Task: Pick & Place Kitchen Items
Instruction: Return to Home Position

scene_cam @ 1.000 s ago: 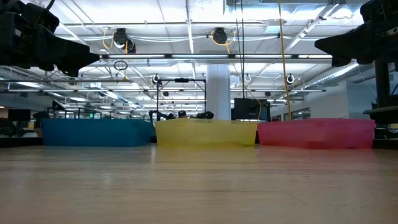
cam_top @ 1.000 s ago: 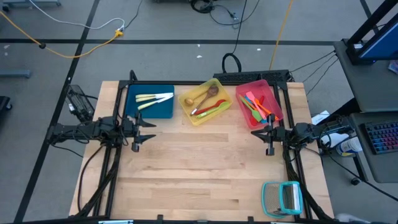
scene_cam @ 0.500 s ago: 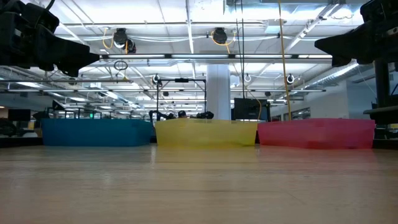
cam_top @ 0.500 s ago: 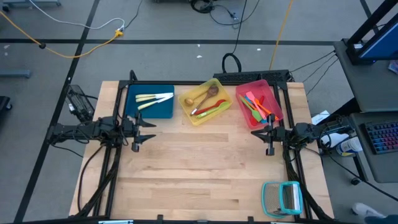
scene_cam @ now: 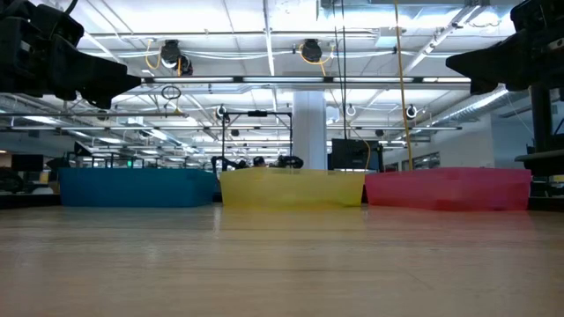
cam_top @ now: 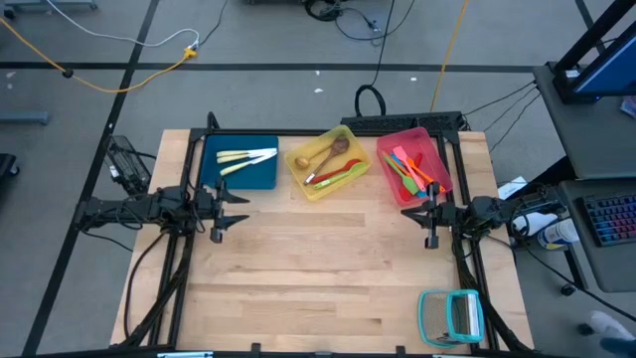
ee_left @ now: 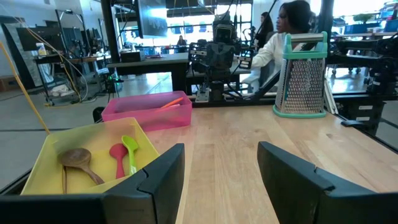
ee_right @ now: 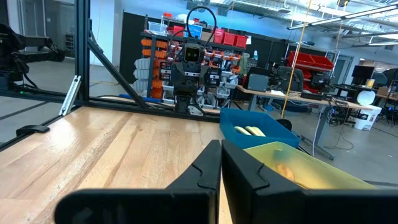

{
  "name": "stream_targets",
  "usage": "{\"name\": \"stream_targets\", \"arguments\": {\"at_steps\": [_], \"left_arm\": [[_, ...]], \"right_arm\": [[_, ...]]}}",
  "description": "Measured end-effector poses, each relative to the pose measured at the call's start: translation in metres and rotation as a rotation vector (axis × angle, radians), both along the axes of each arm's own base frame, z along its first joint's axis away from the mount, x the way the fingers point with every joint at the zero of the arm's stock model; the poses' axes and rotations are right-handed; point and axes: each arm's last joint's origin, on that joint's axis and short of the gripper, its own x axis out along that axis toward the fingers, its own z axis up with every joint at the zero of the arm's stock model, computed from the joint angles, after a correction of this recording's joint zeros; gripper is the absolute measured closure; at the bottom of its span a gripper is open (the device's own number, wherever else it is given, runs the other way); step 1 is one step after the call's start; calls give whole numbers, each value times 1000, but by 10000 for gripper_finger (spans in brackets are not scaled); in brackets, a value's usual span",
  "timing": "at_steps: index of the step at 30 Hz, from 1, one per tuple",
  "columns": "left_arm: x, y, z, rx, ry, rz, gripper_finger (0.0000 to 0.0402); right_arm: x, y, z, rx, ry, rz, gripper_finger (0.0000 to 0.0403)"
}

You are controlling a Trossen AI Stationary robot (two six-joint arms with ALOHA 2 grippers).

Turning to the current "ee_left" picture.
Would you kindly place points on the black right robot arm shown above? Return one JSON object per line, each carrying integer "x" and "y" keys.
{"x": 217, "y": 90}

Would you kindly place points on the background equipment cart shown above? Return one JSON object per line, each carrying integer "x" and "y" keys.
{"x": 71, "y": 58}

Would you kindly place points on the small light wooden spoon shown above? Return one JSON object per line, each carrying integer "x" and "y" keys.
{"x": 64, "y": 183}

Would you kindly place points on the person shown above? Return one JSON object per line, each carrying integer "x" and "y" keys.
{"x": 181, "y": 42}
{"x": 273, "y": 49}
{"x": 265, "y": 28}

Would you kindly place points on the pink translucent plastic bin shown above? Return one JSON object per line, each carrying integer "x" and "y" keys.
{"x": 140, "y": 118}

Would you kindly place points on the teal metal box grater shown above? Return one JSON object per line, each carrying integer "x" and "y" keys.
{"x": 300, "y": 84}

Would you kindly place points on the orange angled-head spatula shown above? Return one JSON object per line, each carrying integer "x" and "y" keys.
{"x": 174, "y": 102}

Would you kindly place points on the grey desk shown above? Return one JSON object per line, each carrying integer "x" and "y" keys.
{"x": 149, "y": 63}

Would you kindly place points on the yellow translucent plastic bin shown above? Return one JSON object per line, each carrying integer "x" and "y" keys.
{"x": 93, "y": 137}

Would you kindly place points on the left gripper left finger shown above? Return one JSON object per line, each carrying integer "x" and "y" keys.
{"x": 155, "y": 199}

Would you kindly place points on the red silicone spoon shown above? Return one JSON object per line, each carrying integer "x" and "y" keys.
{"x": 118, "y": 152}

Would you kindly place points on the background dark monitor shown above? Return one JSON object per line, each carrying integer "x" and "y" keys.
{"x": 40, "y": 37}

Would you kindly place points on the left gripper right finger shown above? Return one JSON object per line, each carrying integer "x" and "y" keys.
{"x": 295, "y": 193}

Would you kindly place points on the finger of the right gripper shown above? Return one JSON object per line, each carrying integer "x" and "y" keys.
{"x": 214, "y": 56}
{"x": 228, "y": 56}

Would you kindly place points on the green silicone spoon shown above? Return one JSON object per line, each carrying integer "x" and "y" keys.
{"x": 130, "y": 143}

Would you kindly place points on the black monitor stand beam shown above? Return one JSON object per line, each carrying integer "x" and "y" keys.
{"x": 110, "y": 31}

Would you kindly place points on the computer monitor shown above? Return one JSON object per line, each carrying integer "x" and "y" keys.
{"x": 152, "y": 18}

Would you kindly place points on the small black desk box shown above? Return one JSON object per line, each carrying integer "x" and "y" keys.
{"x": 132, "y": 56}

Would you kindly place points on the large dark wooden spoon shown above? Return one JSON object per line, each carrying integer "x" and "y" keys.
{"x": 76, "y": 157}

